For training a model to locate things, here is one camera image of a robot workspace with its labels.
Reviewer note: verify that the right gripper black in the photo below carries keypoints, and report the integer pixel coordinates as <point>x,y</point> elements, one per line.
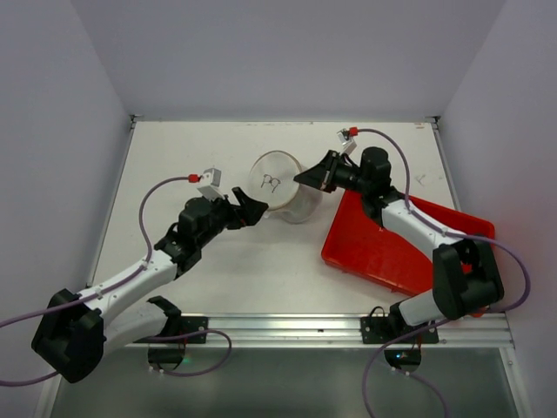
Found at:
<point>328,171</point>

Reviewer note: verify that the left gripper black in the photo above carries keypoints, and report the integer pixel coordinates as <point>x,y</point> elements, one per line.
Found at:
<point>239,216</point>

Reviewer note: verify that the white mesh laundry bag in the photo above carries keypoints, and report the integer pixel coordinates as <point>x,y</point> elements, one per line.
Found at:
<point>271,180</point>

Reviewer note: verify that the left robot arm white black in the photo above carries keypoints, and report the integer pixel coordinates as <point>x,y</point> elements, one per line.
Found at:
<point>79,329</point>

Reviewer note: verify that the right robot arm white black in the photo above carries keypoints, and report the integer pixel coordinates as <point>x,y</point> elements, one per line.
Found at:
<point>466,277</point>

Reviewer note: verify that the red plastic tray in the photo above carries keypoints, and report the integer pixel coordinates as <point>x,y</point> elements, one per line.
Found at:
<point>399,254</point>

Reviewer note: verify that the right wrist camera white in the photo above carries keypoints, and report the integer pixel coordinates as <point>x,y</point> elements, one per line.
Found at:
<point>347,139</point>

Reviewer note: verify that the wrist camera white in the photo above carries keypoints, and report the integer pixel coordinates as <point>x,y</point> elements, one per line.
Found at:
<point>209,183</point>
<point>347,139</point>

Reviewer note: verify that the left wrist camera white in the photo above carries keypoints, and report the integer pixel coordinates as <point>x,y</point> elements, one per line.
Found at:
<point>209,183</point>

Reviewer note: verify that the aluminium mounting rail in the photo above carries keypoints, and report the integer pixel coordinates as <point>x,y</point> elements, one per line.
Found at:
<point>343,330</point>

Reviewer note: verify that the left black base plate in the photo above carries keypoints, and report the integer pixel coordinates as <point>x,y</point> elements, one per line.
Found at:
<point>191,324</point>

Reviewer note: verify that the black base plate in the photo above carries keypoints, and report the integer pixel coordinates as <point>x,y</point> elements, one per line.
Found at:
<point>191,324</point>
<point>378,330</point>

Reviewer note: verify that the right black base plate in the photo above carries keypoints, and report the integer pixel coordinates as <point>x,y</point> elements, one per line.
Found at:
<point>378,330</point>

